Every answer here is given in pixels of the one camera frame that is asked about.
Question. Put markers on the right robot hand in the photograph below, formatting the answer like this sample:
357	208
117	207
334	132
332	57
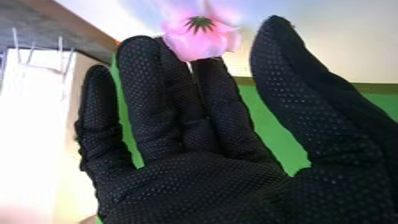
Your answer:
213	166

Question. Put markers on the pink flower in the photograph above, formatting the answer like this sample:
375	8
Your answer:
197	40

